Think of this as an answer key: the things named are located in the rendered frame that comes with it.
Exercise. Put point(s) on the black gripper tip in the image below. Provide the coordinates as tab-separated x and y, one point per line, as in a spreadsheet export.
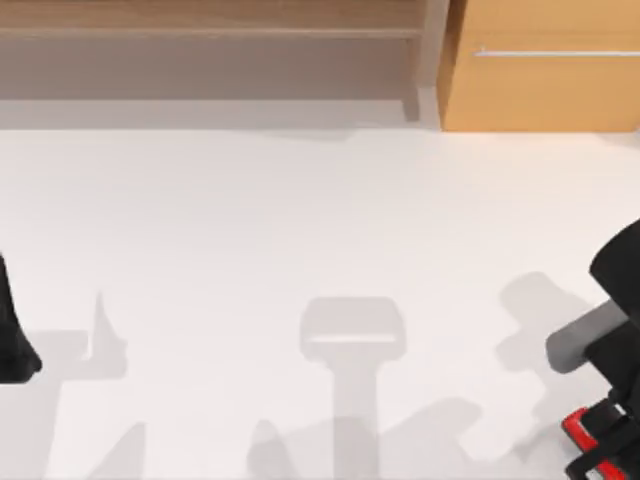
12	345

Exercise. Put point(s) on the wooden cupboard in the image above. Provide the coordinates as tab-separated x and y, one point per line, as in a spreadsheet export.
540	95

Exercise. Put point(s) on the wooden open shelves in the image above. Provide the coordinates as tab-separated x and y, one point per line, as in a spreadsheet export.
210	55

